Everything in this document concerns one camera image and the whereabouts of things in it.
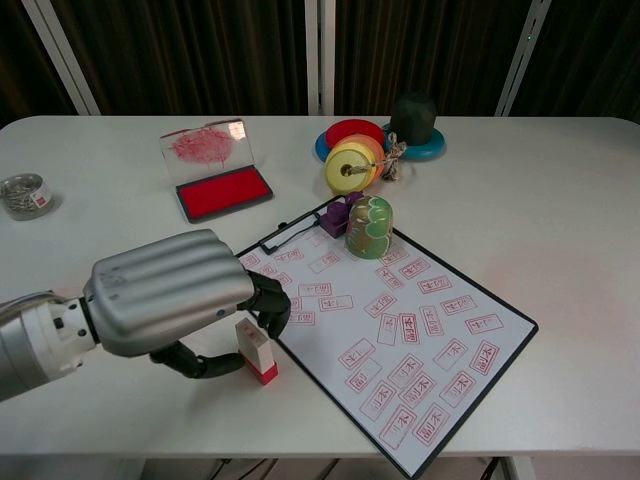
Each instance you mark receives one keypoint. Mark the black clipboard with stamped paper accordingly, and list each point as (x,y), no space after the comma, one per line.
(400,325)

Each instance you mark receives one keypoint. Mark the green patterned cup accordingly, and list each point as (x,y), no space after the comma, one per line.
(370,230)

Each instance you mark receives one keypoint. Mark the dark pleated curtain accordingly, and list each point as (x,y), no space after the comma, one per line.
(200,50)

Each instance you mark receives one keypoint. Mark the white and red stamp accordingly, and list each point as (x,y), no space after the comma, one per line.
(257,350)

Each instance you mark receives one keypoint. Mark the white frame post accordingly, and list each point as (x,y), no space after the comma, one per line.
(522,55)
(60,55)
(320,55)

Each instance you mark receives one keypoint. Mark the clear round paper clip box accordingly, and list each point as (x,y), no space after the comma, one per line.
(25,197)

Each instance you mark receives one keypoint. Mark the red ink pad case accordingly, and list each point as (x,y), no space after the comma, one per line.
(225,192)

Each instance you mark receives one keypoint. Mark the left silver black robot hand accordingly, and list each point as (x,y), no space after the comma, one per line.
(165,280)

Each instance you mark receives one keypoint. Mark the black cup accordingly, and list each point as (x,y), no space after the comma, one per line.
(412,117)

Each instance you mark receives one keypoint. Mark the purple stamp block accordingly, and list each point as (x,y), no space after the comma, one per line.
(334,220)

